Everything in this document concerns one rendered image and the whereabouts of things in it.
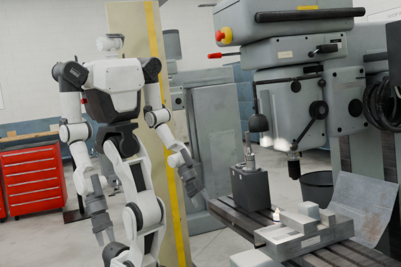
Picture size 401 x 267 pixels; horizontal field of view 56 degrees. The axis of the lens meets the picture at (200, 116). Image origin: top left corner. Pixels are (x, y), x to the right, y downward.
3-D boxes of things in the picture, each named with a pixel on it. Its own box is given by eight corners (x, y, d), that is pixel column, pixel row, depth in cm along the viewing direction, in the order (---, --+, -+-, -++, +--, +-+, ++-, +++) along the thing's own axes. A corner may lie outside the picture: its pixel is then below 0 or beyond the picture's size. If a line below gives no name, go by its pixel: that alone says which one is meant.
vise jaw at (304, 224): (304, 235, 132) (302, 224, 131) (279, 222, 146) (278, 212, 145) (317, 230, 134) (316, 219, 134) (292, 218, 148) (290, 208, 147)
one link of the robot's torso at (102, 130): (93, 157, 201) (89, 124, 199) (115, 152, 209) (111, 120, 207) (119, 161, 180) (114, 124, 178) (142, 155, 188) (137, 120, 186)
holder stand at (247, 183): (249, 213, 179) (244, 172, 177) (233, 200, 200) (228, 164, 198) (271, 207, 182) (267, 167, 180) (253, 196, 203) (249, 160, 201)
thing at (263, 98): (265, 146, 138) (259, 90, 136) (259, 145, 142) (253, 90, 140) (274, 145, 140) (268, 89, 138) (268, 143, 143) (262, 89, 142)
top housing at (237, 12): (247, 37, 121) (241, -13, 120) (213, 48, 145) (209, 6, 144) (358, 29, 139) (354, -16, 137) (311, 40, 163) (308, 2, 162)
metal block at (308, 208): (309, 223, 138) (307, 207, 137) (298, 219, 144) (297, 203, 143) (320, 220, 140) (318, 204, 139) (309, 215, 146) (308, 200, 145)
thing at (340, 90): (334, 139, 137) (327, 68, 135) (293, 133, 160) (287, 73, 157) (372, 130, 144) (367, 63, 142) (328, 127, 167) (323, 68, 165)
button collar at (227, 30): (228, 43, 130) (226, 25, 129) (221, 45, 135) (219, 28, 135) (233, 42, 131) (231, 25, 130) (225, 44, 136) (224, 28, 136)
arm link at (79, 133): (71, 170, 167) (59, 133, 174) (92, 165, 174) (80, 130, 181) (78, 160, 160) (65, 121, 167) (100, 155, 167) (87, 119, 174)
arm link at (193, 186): (183, 200, 193) (173, 179, 195) (196, 193, 199) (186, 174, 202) (196, 192, 184) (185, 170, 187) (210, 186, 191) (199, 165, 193)
